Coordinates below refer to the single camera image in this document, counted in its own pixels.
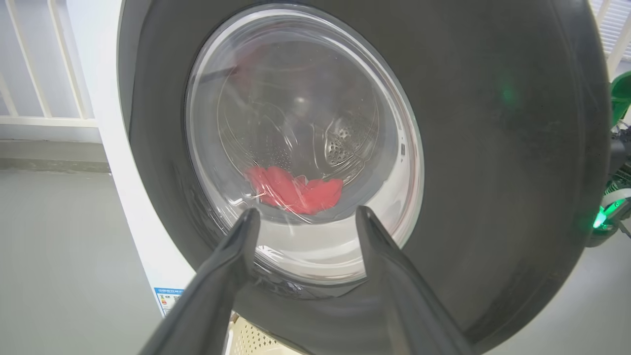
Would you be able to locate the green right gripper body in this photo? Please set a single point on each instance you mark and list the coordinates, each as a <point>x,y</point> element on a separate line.
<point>622,98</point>

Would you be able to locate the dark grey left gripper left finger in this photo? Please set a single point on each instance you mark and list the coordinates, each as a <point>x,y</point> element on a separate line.
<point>217,286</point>

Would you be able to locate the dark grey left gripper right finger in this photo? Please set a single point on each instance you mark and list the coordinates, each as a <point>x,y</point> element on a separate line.
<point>409,305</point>

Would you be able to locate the red garment with white trim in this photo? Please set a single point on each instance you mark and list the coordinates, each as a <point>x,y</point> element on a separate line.
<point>296,192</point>

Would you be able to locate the dark grey round washer door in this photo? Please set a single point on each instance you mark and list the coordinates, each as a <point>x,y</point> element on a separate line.
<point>493,148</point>

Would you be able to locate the cream perforated laundry basket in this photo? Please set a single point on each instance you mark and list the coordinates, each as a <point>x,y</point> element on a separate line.
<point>251,340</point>

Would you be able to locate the blue energy label sticker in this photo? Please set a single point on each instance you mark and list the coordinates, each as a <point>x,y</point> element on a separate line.
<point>167,298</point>

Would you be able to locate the steel perforated washer drum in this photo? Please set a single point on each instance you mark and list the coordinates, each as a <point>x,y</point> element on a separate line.
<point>340,138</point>

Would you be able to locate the white metal railing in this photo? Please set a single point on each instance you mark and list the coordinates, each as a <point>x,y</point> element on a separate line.
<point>29,59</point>

